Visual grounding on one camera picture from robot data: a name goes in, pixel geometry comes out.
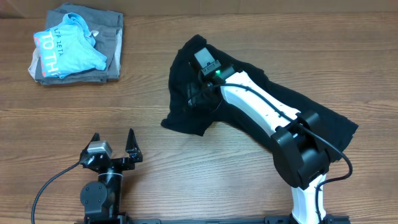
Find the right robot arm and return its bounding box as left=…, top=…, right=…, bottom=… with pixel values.
left=188, top=66, right=332, bottom=223

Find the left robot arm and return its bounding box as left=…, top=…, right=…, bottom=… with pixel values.
left=80, top=129, right=143, bottom=223

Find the grey folded garment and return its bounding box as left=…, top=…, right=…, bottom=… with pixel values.
left=28, top=2, right=123, bottom=85

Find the black t-shirt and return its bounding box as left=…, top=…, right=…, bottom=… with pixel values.
left=161, top=35, right=358, bottom=151

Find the light blue printed shirt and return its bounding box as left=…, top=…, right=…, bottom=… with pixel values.
left=34, top=13, right=107, bottom=78

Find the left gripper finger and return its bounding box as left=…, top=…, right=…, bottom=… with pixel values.
left=125, top=128, right=142, bottom=158
left=82, top=133, right=100, bottom=153

